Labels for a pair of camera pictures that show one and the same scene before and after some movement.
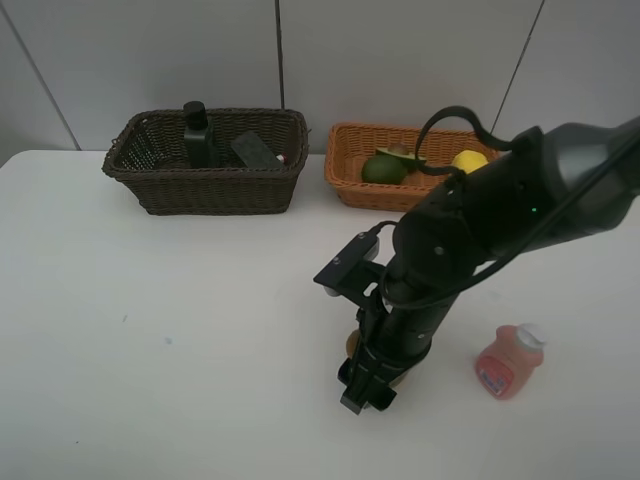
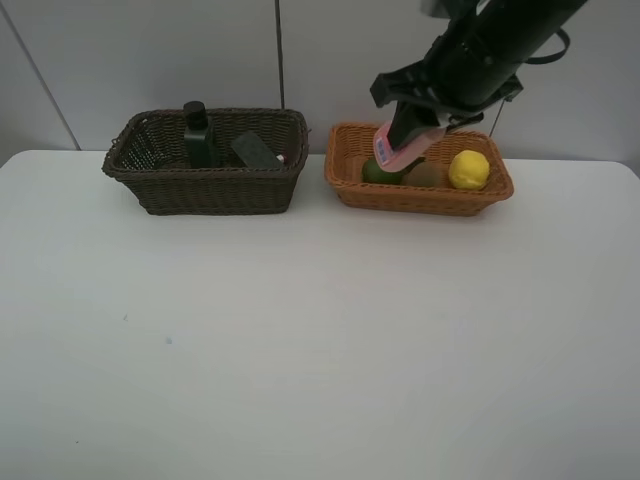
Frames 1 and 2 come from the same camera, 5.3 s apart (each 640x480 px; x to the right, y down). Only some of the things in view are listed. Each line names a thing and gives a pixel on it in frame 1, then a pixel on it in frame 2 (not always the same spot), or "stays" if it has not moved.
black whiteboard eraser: x=255 y=152 stays
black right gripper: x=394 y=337 → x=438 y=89
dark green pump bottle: x=198 y=135 stays
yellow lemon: x=469 y=160 stays
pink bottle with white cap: x=506 y=366 → x=393 y=159
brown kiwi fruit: x=351 y=344 → x=424 y=174
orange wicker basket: x=348 y=147 stays
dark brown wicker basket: x=149 y=153 stays
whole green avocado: x=384 y=169 stays
